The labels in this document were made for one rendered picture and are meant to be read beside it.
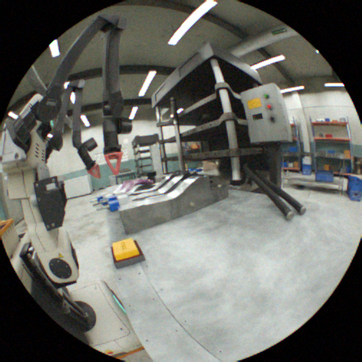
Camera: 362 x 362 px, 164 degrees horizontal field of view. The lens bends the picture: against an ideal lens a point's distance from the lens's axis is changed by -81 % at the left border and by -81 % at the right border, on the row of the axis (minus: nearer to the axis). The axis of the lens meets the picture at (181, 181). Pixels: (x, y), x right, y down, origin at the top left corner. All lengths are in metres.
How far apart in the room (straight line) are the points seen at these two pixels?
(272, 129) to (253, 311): 0.90
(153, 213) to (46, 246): 0.44
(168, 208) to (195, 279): 0.30
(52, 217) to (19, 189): 0.19
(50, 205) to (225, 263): 0.51
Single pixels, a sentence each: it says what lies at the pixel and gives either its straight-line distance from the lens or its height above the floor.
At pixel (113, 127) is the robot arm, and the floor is 1.17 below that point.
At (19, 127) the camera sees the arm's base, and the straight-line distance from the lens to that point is 0.41.
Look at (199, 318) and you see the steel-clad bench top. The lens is 0.24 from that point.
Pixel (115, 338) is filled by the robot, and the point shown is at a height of 0.28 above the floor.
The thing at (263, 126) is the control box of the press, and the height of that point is 1.18.
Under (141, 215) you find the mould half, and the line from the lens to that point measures 0.48.
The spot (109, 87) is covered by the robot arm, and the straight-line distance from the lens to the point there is 0.51.
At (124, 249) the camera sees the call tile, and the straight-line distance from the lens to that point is 0.35.
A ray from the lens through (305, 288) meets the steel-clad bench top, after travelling 0.30.
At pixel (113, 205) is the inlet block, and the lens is 0.52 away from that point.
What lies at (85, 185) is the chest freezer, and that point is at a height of 0.47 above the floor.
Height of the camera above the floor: 1.03
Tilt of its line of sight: 10 degrees down
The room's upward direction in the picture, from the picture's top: 8 degrees counter-clockwise
